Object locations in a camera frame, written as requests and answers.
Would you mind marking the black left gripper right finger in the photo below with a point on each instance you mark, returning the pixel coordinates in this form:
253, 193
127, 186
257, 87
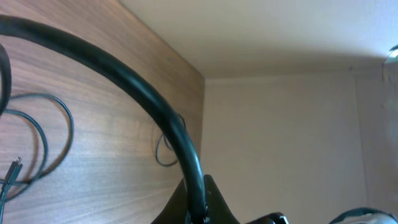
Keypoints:
218, 210

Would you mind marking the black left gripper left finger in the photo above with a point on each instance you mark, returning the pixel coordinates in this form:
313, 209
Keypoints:
176, 209

